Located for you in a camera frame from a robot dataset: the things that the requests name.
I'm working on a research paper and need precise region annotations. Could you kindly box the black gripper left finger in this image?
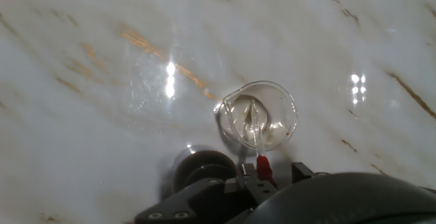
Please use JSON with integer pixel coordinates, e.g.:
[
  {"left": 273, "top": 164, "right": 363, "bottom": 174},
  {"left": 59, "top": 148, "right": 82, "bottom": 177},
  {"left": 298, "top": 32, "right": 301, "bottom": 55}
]
[{"left": 134, "top": 162, "right": 279, "bottom": 224}]

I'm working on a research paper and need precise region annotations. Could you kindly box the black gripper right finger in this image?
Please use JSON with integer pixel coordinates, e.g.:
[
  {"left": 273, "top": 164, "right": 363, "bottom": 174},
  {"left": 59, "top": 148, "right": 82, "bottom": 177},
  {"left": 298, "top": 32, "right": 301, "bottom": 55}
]
[{"left": 291, "top": 161, "right": 330, "bottom": 186}]

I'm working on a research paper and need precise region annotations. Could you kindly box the brown glass bottle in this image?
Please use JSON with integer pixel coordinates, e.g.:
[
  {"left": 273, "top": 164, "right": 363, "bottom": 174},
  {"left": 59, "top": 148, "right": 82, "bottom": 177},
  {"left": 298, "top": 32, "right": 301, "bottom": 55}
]
[{"left": 170, "top": 144, "right": 239, "bottom": 195}]

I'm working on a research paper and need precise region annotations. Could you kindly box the small clear glass beaker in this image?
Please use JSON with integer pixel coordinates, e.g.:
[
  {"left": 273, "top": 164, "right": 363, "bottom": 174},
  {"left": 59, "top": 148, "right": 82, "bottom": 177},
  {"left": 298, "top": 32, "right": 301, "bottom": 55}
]
[{"left": 213, "top": 80, "right": 299, "bottom": 152}]

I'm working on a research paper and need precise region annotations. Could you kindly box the marble pattern board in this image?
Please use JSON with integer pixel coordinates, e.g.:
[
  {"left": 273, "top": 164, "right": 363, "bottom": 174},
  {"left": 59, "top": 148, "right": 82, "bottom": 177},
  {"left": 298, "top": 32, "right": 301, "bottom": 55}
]
[{"left": 0, "top": 0, "right": 436, "bottom": 224}]

